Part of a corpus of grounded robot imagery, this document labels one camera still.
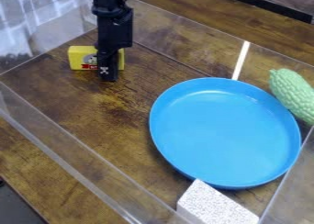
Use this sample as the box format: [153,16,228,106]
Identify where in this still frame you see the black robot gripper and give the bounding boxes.
[92,0,133,82]

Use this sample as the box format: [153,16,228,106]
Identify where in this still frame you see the yellow butter block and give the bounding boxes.
[66,45,126,72]

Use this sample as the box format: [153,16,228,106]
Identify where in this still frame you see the blue round tray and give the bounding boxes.
[148,77,300,189]

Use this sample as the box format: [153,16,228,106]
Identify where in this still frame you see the white speckled foam block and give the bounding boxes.
[176,179,259,224]

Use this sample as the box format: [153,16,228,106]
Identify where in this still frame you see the green bitter gourd toy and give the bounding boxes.
[268,69,314,126]

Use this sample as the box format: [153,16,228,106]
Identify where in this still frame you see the clear acrylic enclosure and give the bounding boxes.
[0,0,314,224]

